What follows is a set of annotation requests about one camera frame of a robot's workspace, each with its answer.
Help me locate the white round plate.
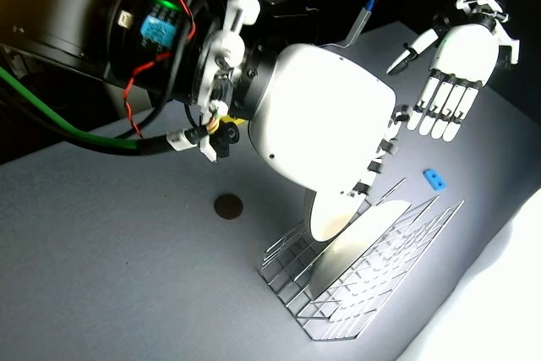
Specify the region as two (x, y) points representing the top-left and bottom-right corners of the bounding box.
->
(309, 200), (413, 298)
(308, 189), (381, 244)

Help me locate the black cable with white connector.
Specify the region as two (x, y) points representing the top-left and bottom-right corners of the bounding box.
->
(134, 123), (212, 155)

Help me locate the silver wire dish rack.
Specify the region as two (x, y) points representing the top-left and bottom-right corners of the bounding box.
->
(256, 177), (467, 342)

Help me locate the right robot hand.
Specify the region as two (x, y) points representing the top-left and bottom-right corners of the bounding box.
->
(247, 41), (413, 200)

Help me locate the brown round cookie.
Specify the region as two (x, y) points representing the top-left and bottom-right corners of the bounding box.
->
(214, 194), (245, 222)

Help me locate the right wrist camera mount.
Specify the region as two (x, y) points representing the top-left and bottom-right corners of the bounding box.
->
(185, 0), (261, 164)

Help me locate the thick green cable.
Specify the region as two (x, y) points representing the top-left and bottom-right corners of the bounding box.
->
(0, 65), (143, 157)

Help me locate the blue block with two holes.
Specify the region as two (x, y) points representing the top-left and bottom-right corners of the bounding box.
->
(423, 168), (447, 191)

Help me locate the red twisted wire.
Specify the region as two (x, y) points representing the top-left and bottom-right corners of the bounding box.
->
(122, 0), (198, 139)

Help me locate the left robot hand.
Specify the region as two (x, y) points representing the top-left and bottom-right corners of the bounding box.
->
(386, 22), (500, 144)

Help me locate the green cable with grey sleeve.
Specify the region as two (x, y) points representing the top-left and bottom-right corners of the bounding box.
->
(320, 0), (411, 49)

